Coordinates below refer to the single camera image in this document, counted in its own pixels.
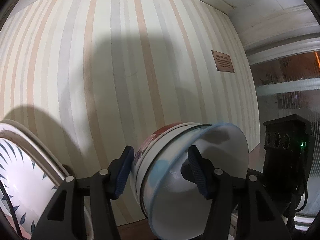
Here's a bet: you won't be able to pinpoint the white plate pink flowers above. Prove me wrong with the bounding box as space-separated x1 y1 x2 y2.
1 120 69 185

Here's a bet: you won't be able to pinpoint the white plate blue leaf pattern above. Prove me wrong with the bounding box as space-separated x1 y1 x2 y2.
1 139 57 235

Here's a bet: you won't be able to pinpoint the plain white bowl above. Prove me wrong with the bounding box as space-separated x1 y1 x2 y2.
130 122 197 202

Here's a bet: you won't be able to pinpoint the striped table cloth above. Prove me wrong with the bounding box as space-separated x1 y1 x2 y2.
0 0 261 228

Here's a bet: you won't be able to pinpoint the white bowl coloured hearts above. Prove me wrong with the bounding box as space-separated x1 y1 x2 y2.
132 122 248 239

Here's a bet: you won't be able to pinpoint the white bowl dark rim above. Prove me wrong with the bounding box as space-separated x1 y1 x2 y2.
138 123 210 216

